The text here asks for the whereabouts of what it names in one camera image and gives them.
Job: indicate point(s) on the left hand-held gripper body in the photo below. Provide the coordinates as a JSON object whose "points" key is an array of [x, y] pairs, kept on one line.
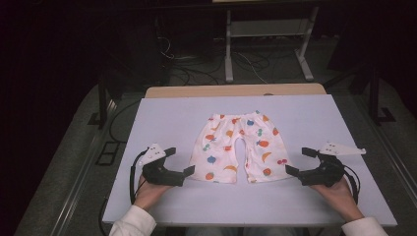
{"points": [[157, 175]]}

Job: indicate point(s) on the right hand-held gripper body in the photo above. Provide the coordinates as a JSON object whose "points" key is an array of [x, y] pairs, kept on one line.
{"points": [[324, 173]]}

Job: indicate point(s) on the white fruit print pants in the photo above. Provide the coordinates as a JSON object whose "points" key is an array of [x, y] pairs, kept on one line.
{"points": [[255, 144]]}

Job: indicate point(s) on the person's left hand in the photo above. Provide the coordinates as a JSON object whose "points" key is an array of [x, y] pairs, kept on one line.
{"points": [[149, 193]]}

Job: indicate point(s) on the person's right hand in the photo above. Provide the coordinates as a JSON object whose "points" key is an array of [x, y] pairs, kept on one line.
{"points": [[337, 196]]}

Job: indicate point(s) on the white board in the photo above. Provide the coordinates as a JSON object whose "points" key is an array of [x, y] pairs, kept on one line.
{"points": [[229, 203]]}

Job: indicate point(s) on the black metal stand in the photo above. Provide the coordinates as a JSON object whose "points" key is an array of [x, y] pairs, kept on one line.
{"points": [[102, 105], [374, 98]]}

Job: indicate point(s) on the wooden table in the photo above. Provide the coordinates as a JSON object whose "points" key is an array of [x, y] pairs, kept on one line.
{"points": [[229, 90]]}

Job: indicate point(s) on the white metal stand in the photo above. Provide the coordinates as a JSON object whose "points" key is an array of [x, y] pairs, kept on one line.
{"points": [[228, 65]]}

